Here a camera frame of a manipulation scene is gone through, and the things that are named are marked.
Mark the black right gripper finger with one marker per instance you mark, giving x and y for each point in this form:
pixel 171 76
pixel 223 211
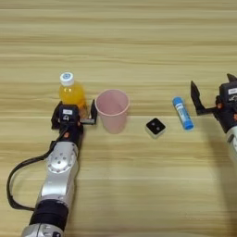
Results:
pixel 196 97
pixel 232 78

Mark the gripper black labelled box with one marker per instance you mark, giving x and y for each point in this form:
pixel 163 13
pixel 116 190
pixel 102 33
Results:
pixel 230 91
pixel 68 114

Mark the pink plastic cup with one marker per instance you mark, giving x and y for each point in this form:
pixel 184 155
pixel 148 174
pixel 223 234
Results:
pixel 112 117

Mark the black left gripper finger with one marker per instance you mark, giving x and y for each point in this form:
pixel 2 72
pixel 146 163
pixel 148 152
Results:
pixel 94 112
pixel 55 120

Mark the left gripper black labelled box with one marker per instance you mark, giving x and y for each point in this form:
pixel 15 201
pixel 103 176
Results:
pixel 68 114

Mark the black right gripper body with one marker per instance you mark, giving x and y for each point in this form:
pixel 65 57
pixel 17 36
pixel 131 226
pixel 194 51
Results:
pixel 227 118

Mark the small black white cube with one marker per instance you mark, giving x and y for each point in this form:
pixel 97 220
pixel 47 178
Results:
pixel 155 127

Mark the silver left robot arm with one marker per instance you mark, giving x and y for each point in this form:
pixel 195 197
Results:
pixel 58 185

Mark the blue glue stick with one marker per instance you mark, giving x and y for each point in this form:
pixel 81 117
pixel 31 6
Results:
pixel 182 112

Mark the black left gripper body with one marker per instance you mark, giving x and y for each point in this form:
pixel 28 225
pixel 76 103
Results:
pixel 72 132

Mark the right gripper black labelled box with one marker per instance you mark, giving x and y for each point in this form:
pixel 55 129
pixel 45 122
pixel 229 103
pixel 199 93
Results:
pixel 230 91

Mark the orange juice bottle white cap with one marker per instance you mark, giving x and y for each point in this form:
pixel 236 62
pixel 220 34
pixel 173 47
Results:
pixel 71 92

